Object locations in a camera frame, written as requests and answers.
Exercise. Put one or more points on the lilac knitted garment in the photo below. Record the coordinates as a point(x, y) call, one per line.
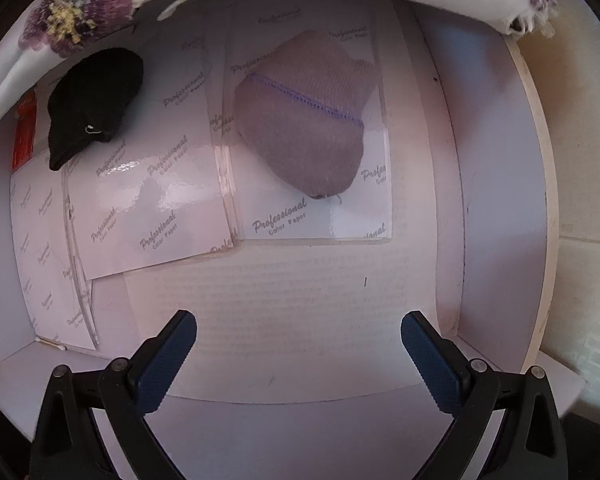
point(305, 125)

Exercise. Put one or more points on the white drawer grey front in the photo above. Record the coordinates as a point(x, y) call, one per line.
point(305, 310)

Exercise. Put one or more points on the red packet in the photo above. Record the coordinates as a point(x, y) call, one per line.
point(24, 135)

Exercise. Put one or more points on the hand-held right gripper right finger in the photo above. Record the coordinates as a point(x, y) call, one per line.
point(430, 360)

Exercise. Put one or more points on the black knitted garment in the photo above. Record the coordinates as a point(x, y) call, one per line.
point(95, 100)

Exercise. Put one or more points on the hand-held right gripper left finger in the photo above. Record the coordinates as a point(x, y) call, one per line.
point(167, 360)

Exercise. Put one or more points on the white floral embroidered cloth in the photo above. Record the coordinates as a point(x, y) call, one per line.
point(80, 5)

